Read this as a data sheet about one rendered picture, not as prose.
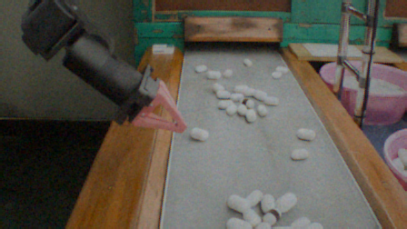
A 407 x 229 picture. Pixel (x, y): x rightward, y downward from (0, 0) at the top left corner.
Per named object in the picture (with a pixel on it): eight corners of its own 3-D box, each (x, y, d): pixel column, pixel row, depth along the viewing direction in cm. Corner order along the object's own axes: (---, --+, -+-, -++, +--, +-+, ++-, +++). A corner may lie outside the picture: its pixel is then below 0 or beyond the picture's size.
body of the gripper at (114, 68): (157, 70, 65) (119, 41, 63) (151, 95, 55) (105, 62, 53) (133, 100, 67) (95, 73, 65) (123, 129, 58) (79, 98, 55)
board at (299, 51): (297, 60, 117) (298, 56, 116) (287, 46, 130) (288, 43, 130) (402, 63, 117) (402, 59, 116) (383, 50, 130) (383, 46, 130)
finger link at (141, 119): (199, 100, 67) (151, 64, 64) (199, 120, 60) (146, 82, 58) (173, 130, 69) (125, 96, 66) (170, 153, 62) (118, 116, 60)
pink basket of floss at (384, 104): (389, 142, 90) (396, 103, 86) (297, 108, 108) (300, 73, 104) (427, 111, 107) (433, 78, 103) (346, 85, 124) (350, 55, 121)
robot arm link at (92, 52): (52, 64, 55) (74, 32, 54) (64, 53, 62) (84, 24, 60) (91, 94, 57) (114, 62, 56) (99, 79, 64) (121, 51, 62)
